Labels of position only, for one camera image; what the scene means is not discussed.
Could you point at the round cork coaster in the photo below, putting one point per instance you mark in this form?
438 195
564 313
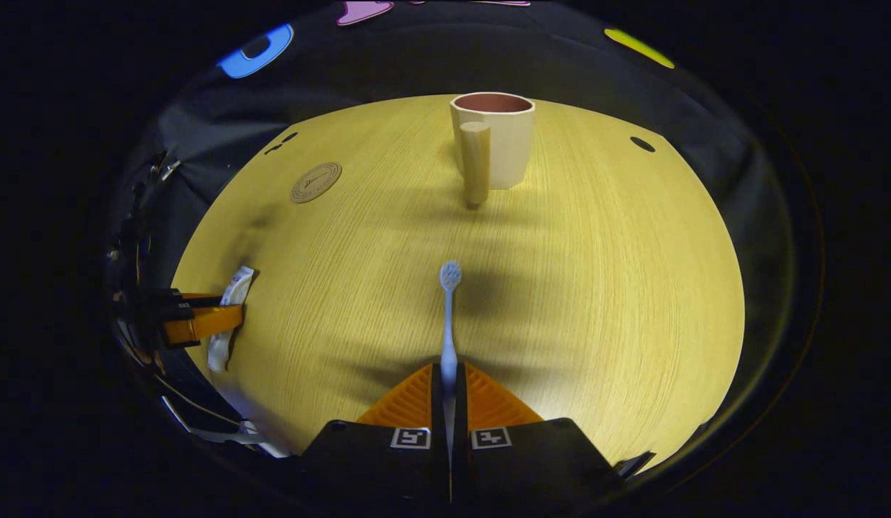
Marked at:
316 182

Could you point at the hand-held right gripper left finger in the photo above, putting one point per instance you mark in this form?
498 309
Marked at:
387 460

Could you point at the black backdrop cloth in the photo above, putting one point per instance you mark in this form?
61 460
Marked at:
560 65

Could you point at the light blue toothbrush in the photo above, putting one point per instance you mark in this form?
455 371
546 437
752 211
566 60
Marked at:
449 316

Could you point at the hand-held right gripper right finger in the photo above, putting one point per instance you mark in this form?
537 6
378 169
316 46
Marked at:
517 460

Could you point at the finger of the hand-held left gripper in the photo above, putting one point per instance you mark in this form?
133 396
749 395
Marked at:
186 296
200 324

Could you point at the beige cup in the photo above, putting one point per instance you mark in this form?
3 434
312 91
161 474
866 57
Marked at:
506 144

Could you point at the white toothpaste tube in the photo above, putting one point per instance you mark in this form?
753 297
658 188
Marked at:
238 284

